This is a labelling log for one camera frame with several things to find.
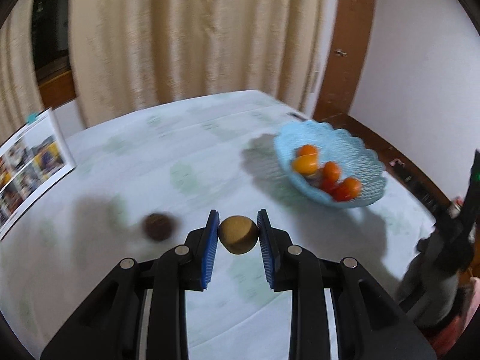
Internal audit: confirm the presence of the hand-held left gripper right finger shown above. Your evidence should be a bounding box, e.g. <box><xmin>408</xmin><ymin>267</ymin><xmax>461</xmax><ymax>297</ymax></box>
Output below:
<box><xmin>257</xmin><ymin>209</ymin><xmax>437</xmax><ymax>360</ymax></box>

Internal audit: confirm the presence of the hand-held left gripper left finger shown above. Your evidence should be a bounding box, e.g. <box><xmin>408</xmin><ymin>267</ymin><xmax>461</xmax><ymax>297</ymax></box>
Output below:
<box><xmin>40</xmin><ymin>210</ymin><xmax>220</xmax><ymax>360</ymax></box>

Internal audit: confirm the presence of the tan round fruit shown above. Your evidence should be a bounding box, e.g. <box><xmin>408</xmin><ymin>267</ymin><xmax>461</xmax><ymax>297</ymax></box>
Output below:
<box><xmin>218</xmin><ymin>214</ymin><xmax>259</xmax><ymax>256</ymax></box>

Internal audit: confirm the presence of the large oval orange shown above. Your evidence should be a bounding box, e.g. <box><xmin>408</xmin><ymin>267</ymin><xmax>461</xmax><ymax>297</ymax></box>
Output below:
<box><xmin>292</xmin><ymin>155</ymin><xmax>319</xmax><ymax>175</ymax></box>

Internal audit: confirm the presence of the dark orange mandarin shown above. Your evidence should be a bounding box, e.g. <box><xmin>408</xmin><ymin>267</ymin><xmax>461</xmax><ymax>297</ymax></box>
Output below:
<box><xmin>322</xmin><ymin>161</ymin><xmax>342</xmax><ymax>181</ymax></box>

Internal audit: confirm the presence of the round bright orange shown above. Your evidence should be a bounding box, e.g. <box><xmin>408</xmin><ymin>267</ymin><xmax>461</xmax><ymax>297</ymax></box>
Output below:
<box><xmin>339</xmin><ymin>177</ymin><xmax>362</xmax><ymax>199</ymax></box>

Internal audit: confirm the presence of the blue plastic lattice basket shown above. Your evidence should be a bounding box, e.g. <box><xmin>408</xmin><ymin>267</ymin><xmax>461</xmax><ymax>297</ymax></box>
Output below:
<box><xmin>274</xmin><ymin>119</ymin><xmax>388</xmax><ymax>210</ymax></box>

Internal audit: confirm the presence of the long black object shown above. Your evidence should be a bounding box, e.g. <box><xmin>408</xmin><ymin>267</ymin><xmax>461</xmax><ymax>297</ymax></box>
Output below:
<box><xmin>394</xmin><ymin>163</ymin><xmax>451</xmax><ymax>214</ymax></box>

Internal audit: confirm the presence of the white printed tablecloth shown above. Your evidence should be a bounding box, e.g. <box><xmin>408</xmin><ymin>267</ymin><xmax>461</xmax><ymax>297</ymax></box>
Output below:
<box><xmin>0</xmin><ymin>89</ymin><xmax>437</xmax><ymax>360</ymax></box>

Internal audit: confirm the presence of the red cloth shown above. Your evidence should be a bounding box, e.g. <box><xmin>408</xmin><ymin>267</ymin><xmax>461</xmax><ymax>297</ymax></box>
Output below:
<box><xmin>427</xmin><ymin>307</ymin><xmax>480</xmax><ymax>360</ymax></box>

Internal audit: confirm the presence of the photo collage board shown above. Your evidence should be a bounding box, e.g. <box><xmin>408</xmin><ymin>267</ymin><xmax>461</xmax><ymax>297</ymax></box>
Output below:
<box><xmin>0</xmin><ymin>107</ymin><xmax>77</xmax><ymax>242</ymax></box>

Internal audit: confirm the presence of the beige embroidered curtain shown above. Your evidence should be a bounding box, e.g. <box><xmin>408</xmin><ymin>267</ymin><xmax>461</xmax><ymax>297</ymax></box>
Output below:
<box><xmin>67</xmin><ymin>0</ymin><xmax>327</xmax><ymax>128</ymax></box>
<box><xmin>0</xmin><ymin>7</ymin><xmax>44</xmax><ymax>143</ymax></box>

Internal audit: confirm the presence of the wooden window sill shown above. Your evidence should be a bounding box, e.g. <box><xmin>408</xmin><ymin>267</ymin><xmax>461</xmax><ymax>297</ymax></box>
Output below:
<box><xmin>37</xmin><ymin>69</ymin><xmax>81</xmax><ymax>111</ymax></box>

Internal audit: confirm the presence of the brown wooden door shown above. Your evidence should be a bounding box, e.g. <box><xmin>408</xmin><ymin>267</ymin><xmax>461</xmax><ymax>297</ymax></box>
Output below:
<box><xmin>313</xmin><ymin>0</ymin><xmax>377</xmax><ymax>122</ymax></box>

